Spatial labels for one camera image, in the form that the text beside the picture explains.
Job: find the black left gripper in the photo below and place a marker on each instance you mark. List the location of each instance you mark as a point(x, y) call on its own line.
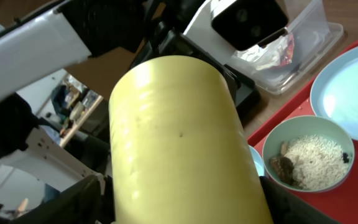
point(200, 31)

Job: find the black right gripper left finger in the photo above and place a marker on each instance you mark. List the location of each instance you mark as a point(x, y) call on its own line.
point(77, 204)

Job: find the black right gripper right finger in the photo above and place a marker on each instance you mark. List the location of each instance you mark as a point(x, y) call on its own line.
point(286, 208)

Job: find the green bowl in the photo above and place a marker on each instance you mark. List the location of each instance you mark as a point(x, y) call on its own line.
point(301, 126)

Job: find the yellow plastic cup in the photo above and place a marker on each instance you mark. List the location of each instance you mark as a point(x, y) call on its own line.
point(179, 154)

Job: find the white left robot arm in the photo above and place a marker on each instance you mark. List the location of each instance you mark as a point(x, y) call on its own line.
point(56, 36)

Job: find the black waste tray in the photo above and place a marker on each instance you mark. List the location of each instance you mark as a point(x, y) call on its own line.
point(172, 42)

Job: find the light blue bowl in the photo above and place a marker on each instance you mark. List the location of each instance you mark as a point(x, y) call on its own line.
point(258, 161)

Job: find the food leftovers rice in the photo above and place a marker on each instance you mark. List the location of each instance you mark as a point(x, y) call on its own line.
point(310, 162)

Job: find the clear plastic bin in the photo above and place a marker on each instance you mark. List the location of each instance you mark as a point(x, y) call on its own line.
point(314, 36)

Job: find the red snack wrapper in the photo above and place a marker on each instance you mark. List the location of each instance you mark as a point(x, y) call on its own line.
point(287, 54)

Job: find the light blue plate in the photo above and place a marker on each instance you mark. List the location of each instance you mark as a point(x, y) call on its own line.
point(334, 93)

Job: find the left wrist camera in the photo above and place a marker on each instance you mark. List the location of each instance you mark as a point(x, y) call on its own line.
point(246, 23)

